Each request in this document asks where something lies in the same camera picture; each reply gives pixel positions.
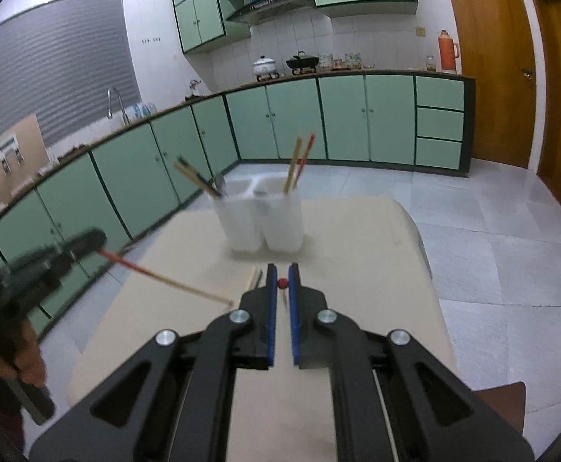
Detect white pot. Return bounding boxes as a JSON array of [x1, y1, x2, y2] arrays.
[[254, 55, 281, 81]]

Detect kitchen faucet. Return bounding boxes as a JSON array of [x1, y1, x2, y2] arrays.
[[105, 85, 132, 127]]

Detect grey window blind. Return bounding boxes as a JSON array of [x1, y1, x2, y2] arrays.
[[0, 0, 142, 146]]

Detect orange thermos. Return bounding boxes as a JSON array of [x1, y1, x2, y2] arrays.
[[438, 29, 459, 74]]

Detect white plastic utensil holder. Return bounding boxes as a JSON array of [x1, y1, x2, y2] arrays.
[[213, 172, 304, 253]]

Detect bamboo chopstick dark tip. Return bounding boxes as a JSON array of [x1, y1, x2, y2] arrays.
[[282, 137, 302, 194]]

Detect metal spoon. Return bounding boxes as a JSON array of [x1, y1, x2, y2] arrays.
[[214, 172, 226, 198]]

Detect black wok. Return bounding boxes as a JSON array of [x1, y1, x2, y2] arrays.
[[286, 51, 319, 75]]

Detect cardboard box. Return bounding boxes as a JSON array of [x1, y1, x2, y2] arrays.
[[0, 115, 50, 204]]

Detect wooden door left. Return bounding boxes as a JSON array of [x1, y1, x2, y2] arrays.
[[452, 0, 536, 168]]

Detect left hand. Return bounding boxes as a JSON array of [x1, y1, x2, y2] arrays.
[[0, 319, 47, 388]]

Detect green lower kitchen cabinets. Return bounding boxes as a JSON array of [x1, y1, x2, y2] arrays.
[[0, 70, 477, 338]]

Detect black range hood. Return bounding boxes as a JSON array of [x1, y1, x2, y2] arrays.
[[226, 0, 315, 26]]

